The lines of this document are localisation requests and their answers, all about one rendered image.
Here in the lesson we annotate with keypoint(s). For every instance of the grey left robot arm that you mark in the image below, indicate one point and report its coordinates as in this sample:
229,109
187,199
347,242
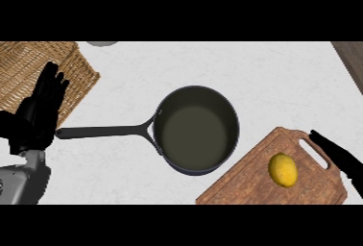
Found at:
21,179

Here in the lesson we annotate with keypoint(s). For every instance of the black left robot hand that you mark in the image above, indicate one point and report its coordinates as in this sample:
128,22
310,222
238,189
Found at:
40,109

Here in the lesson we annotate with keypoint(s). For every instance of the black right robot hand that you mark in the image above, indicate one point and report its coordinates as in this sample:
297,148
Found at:
338,153

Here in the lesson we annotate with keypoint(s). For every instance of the dark brown wooden panel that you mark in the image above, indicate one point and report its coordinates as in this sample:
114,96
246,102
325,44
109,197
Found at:
351,61

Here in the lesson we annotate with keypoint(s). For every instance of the yellow lemon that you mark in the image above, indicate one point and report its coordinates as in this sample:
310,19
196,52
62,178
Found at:
282,170

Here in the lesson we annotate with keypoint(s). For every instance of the grey round object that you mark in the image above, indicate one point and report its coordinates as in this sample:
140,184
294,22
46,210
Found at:
100,43

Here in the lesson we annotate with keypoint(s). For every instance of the dark grey frying pan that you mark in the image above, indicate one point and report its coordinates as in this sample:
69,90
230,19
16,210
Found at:
196,129

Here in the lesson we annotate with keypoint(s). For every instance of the brown wooden cutting board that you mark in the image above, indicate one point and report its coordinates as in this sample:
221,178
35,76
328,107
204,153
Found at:
264,182

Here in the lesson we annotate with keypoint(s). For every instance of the woven wicker basket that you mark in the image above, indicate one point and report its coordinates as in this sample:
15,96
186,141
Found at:
28,72

